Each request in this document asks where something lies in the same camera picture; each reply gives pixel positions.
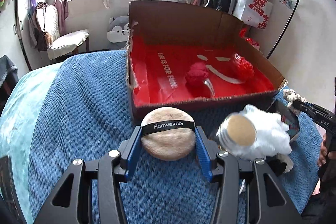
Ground beige fluffy scrunchie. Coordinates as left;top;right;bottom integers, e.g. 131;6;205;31
282;89;306;108

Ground white mesh bath pouf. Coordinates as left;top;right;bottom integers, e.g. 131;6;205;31
226;105;291;161

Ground beige powder puff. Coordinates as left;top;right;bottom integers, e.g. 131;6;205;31
141;107;195;161

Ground red mesh bath pouf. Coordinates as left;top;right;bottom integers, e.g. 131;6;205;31
230;53;255;82

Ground red knitted soft pouch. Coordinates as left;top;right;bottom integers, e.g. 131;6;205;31
185;62;215;98

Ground black soft ball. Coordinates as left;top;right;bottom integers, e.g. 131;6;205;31
266;156;287;177

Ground person right hand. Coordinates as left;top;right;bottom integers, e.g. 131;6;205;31
317;134;328;168

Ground colourful patterned tin box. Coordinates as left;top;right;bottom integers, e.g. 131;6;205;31
266;100;300;142

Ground glass jar yellow beads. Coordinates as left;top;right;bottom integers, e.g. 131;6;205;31
215;113;257;152

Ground blue knitted blanket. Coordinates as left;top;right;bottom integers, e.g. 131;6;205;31
18;49;324;224

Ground pink plastic bag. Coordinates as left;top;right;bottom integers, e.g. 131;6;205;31
239;27;260;51

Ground cardboard box red interior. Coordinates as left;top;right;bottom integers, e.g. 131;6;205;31
126;0;287;120

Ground white red paper bag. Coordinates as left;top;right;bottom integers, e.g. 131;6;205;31
232;0;273;30

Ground dark side table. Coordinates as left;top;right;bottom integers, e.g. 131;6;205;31
0;55;19;114

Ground cushioned chair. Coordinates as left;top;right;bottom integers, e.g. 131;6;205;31
29;2;90;61

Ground grey husky plush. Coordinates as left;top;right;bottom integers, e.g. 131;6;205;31
106;15;129;50

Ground white wardrobe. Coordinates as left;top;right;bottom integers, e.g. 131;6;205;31
15;0;49;71

